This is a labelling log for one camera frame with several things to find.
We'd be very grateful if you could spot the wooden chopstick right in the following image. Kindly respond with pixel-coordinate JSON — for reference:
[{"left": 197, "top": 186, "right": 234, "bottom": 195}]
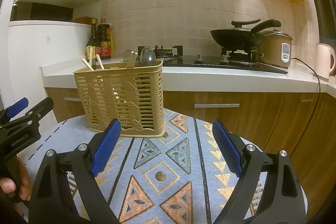
[{"left": 96, "top": 54, "right": 105, "bottom": 70}]

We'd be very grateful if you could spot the dark soy sauce bottle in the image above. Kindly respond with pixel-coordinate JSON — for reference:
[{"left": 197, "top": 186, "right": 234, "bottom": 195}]
[{"left": 86, "top": 18, "right": 101, "bottom": 61}]

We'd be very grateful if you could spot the wooden chopstick left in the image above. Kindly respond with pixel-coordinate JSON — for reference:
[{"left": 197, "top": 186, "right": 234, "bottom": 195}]
[{"left": 81, "top": 58, "right": 94, "bottom": 71}]

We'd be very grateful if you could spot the silver drawer handle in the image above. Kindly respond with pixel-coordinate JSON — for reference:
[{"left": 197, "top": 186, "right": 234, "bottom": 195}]
[
  {"left": 64, "top": 97, "right": 81, "bottom": 102},
  {"left": 194, "top": 103, "right": 240, "bottom": 109}
]

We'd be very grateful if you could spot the metal spoon in basket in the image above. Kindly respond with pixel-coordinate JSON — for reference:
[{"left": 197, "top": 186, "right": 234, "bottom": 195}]
[{"left": 139, "top": 46, "right": 156, "bottom": 67}]

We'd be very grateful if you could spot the black power cable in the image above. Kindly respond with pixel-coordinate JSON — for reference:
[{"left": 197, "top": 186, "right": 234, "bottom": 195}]
[{"left": 291, "top": 56, "right": 321, "bottom": 94}]

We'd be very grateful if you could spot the person's left hand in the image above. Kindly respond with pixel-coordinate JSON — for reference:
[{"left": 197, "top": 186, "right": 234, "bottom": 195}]
[{"left": 1, "top": 157, "right": 32, "bottom": 201}]

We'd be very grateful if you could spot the black gas stove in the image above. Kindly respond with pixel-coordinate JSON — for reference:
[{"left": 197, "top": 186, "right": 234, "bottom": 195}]
[{"left": 153, "top": 46, "right": 287, "bottom": 75}]

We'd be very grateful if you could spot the silver left drawer handle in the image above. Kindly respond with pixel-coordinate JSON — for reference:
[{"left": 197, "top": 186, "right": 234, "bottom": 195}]
[{"left": 64, "top": 97, "right": 81, "bottom": 102}]

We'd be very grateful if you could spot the beige plastic utensil basket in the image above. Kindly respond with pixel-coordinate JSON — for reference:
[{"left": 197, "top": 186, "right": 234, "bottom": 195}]
[{"left": 74, "top": 60, "right": 166, "bottom": 138}]

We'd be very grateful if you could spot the white electric kettle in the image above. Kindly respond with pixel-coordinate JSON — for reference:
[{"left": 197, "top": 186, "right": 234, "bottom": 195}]
[{"left": 314, "top": 43, "right": 335, "bottom": 81}]

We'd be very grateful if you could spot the white refrigerator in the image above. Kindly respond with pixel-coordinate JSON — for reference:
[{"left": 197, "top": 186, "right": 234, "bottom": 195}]
[{"left": 1, "top": 20, "right": 91, "bottom": 107}]

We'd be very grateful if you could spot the wooden base cabinet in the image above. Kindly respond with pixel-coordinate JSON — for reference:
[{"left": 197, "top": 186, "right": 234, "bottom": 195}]
[{"left": 45, "top": 87, "right": 336, "bottom": 219}]

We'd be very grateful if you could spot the brown rice cooker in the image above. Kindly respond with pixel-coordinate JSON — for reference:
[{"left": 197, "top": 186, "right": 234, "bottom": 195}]
[{"left": 259, "top": 29, "right": 293, "bottom": 68}]

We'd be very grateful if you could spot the wooden chopstick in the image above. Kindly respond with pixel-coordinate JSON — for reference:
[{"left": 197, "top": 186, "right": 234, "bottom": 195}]
[
  {"left": 96, "top": 54, "right": 105, "bottom": 70},
  {"left": 81, "top": 58, "right": 94, "bottom": 71}
]

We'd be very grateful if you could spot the black frying pan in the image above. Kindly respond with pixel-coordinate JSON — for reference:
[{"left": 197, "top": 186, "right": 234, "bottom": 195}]
[{"left": 210, "top": 19, "right": 281, "bottom": 52}]

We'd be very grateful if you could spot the blue patterned tablecloth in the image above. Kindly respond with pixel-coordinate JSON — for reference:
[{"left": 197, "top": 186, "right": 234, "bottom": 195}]
[{"left": 18, "top": 108, "right": 308, "bottom": 224}]

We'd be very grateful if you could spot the red label sauce bottle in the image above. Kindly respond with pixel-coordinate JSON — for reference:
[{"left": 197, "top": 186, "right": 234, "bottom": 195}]
[{"left": 97, "top": 18, "right": 113, "bottom": 60}]

